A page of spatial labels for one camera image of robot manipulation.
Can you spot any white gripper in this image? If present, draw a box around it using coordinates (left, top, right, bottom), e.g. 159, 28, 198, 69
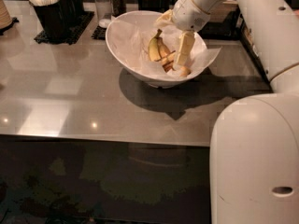
154, 0, 210, 71

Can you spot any spotted yellow banana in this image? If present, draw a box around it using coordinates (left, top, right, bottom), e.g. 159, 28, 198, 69
157, 51, 176, 66

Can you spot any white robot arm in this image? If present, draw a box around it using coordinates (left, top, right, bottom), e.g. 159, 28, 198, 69
156, 0, 299, 224

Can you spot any yellow banana behind green one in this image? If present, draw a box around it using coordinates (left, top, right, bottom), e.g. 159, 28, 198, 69
158, 37, 171, 58

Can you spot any green-yellow banana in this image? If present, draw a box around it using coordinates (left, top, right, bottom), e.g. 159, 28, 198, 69
148, 29, 162, 62

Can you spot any yellow banana at bottom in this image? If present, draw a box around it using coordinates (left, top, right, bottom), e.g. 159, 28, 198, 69
163, 63, 191, 77

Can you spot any white paper bowl liner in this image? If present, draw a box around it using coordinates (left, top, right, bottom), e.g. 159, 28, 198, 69
109, 10, 222, 81

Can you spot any white ceramic bowl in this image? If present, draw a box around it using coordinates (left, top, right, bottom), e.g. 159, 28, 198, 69
105, 10, 209, 89

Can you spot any black stirrer holder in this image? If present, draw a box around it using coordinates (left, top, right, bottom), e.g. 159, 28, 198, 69
137, 0, 170, 13

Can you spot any brown napkin stack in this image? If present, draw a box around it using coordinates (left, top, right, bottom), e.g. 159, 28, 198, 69
210, 0, 238, 22

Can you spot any dark pepper shaker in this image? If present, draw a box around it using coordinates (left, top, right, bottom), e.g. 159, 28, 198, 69
108, 0, 128, 18

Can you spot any small black mat under shakers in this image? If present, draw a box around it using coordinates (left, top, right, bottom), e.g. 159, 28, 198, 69
92, 26, 107, 40

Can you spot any black condiment packet rack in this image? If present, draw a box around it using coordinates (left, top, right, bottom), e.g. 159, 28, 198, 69
239, 15, 268, 83

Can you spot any clear salt shaker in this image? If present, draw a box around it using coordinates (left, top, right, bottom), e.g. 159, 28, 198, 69
94, 0, 112, 28

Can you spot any black cutlery holder rear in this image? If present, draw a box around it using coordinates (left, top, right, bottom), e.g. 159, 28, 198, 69
60, 0, 84, 27

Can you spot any black cutlery holder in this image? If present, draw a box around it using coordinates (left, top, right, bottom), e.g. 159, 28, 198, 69
60, 0, 84, 27
33, 2, 67, 43

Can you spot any black cutlery holder front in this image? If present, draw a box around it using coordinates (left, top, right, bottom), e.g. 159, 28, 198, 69
33, 2, 67, 43

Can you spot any stack of brown cup lids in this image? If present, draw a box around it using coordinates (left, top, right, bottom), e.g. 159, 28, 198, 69
0, 0, 12, 29

